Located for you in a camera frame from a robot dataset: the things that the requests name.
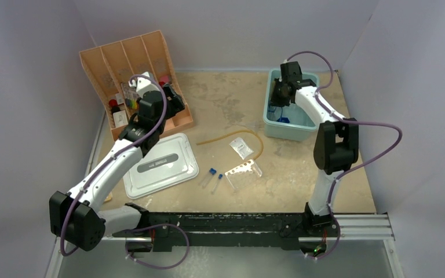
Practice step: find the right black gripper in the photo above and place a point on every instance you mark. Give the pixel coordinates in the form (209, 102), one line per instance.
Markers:
(274, 101)

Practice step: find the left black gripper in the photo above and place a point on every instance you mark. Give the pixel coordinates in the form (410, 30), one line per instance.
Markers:
(174, 104)

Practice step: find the blue safety glasses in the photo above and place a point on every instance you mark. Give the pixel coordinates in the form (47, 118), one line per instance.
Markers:
(275, 114)

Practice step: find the graduated cylinder blue base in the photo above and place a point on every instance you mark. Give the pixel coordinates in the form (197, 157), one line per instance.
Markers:
(283, 120)

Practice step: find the small white plastic packet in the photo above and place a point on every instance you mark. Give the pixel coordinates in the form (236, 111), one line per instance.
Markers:
(241, 148)

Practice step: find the large blue-capped test tube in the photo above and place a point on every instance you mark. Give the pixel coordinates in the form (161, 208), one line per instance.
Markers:
(207, 178)

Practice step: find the small blue-capped test tube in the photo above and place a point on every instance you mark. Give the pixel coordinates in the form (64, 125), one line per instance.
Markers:
(217, 183)

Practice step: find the clear test tube rack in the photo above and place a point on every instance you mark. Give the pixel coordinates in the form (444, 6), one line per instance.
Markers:
(243, 175)

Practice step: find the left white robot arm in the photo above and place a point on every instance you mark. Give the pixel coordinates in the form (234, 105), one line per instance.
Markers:
(76, 216)

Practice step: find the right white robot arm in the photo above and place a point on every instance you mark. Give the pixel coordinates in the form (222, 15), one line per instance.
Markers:
(337, 142)

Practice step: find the teal plastic bin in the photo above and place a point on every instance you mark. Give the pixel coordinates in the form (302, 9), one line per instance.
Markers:
(300, 127)

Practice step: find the white storage box lid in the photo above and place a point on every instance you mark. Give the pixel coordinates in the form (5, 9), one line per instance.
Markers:
(170, 162)

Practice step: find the pink plastic organizer rack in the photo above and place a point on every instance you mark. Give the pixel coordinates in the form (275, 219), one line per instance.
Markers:
(109, 68)

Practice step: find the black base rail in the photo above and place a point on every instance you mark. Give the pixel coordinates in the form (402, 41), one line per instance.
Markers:
(163, 231)

